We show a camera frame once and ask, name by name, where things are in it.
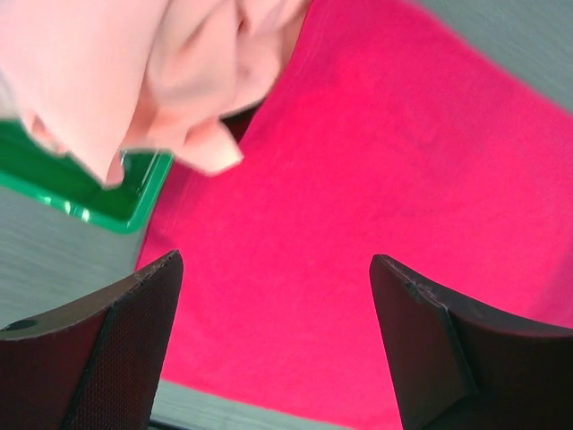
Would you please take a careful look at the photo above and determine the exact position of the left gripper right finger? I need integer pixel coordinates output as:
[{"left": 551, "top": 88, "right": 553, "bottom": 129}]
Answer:
[{"left": 370, "top": 255, "right": 572, "bottom": 429}]

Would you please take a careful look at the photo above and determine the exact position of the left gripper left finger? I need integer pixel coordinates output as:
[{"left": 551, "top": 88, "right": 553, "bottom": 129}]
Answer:
[{"left": 1, "top": 251, "right": 184, "bottom": 429}]

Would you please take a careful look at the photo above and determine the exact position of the green plastic bin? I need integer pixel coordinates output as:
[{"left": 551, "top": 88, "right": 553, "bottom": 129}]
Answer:
[{"left": 1, "top": 120, "right": 173, "bottom": 234}]

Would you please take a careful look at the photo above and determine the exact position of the magenta t shirt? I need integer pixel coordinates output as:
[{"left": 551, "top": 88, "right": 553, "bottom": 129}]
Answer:
[{"left": 140, "top": 1, "right": 572, "bottom": 429}]

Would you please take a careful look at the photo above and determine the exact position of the salmon pink t shirt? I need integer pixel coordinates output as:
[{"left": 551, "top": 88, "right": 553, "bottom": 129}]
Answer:
[{"left": 1, "top": 1, "right": 309, "bottom": 187}]

